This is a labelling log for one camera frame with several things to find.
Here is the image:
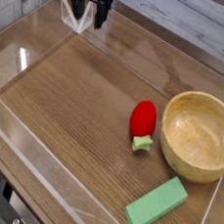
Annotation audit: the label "red plush strawberry toy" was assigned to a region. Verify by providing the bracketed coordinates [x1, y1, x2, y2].
[129, 100, 157, 152]

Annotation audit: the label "wooden bowl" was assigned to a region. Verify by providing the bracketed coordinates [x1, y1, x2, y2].
[160, 91, 224, 184]

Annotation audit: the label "black table leg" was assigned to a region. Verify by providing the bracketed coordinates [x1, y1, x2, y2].
[2, 183, 13, 202]

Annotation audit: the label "green rectangular block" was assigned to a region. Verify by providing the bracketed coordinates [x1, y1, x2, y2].
[124, 176, 188, 224]

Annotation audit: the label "clear acrylic corner bracket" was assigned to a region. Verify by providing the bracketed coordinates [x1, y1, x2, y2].
[61, 0, 94, 34]

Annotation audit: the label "clear acrylic tray wall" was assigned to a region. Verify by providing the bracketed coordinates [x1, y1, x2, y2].
[0, 0, 224, 224]

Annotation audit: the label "black metal bracket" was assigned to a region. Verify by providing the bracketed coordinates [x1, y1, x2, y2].
[0, 195, 26, 224]

